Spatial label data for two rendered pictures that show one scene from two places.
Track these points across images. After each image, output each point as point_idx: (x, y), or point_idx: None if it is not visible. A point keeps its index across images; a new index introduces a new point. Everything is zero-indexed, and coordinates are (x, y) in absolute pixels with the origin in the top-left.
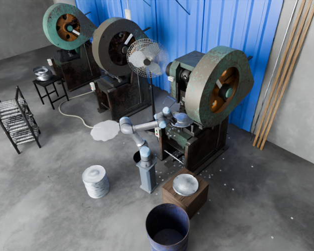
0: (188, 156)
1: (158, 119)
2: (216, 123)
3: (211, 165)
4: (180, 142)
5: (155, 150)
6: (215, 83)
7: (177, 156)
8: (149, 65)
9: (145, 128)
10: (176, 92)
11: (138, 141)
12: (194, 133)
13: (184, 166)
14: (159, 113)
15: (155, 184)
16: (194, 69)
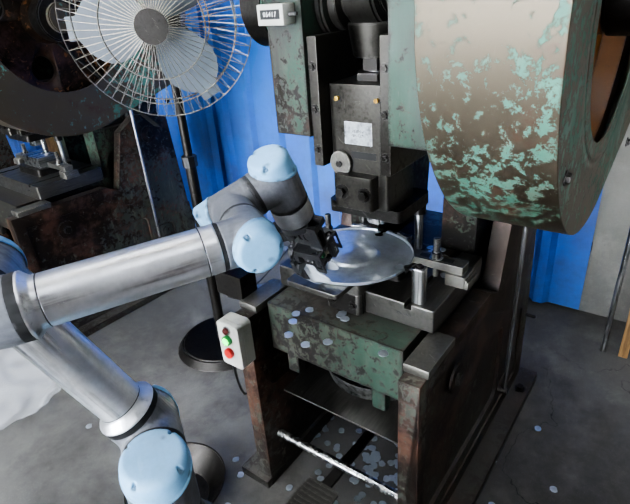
0: (421, 449)
1: (221, 219)
2: (582, 215)
3: (503, 471)
4: (358, 375)
5: (235, 439)
6: None
7: (339, 451)
8: (167, 57)
9: (128, 287)
10: (309, 102)
11: (108, 404)
12: (433, 310)
13: (380, 496)
14: (228, 188)
15: None
16: None
